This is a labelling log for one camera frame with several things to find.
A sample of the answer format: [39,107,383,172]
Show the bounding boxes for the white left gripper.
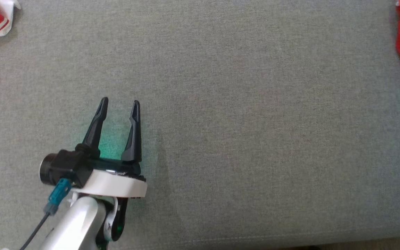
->
[71,97,148,199]

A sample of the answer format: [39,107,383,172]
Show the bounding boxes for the blue plug left camera cable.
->
[19,178,73,250]

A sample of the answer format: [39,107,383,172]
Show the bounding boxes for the large grey sofa chaise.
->
[0,0,400,250]

